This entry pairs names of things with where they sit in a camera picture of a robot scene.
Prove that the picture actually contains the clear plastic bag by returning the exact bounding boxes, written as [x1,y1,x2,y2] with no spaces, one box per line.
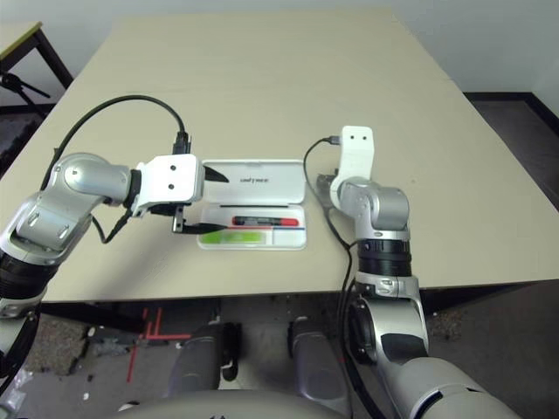
[0,370,34,414]

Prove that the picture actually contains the green stationery piece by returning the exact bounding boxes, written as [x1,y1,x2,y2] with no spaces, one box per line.
[203,230,267,247]

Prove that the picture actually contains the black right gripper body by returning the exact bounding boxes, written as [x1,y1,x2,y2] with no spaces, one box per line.
[316,173,340,196]

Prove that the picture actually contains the beige side table black legs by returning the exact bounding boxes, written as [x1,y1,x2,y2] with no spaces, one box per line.
[0,21,75,108]

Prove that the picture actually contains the grey right robot leg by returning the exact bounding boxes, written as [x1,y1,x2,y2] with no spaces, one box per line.
[287,318,346,402]

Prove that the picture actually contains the grey robot leg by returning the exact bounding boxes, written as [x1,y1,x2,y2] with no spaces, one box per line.
[287,318,346,402]
[168,322,244,396]

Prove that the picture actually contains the black tripod stand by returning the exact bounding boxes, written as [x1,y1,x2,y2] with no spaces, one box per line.
[0,72,52,117]

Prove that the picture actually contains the grey robot torso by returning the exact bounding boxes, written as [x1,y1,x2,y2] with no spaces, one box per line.
[117,390,350,419]

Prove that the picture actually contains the white plastic pencil case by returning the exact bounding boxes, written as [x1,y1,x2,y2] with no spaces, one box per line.
[197,159,309,252]

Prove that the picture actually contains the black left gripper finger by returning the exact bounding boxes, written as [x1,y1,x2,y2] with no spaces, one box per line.
[204,164,230,184]
[181,222,228,235]

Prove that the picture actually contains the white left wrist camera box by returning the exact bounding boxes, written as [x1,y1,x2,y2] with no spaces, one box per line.
[130,154,205,219]

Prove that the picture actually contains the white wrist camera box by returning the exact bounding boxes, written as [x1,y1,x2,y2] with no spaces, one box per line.
[130,154,205,219]
[329,125,376,206]

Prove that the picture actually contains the black left wrist camera cable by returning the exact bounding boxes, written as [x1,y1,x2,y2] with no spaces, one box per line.
[40,94,192,245]

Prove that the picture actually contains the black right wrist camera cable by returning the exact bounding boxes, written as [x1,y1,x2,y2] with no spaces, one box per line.
[303,134,381,419]

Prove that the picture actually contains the black wall baseboard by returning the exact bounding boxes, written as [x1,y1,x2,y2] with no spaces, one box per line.
[462,90,559,132]

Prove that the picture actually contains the grey left robot leg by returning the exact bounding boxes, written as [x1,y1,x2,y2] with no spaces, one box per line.
[168,322,244,396]

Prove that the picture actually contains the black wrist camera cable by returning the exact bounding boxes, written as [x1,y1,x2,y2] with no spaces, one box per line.
[303,134,381,419]
[40,94,192,245]

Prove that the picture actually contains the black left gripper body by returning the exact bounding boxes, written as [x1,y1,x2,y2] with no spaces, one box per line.
[148,200,193,236]

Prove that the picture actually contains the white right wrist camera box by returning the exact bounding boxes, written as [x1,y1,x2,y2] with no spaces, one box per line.
[329,125,376,206]

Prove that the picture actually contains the red and black marker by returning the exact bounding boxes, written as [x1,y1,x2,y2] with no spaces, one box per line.
[231,216,300,229]

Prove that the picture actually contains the dark textured floor mat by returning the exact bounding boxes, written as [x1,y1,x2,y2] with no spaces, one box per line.
[0,115,43,167]

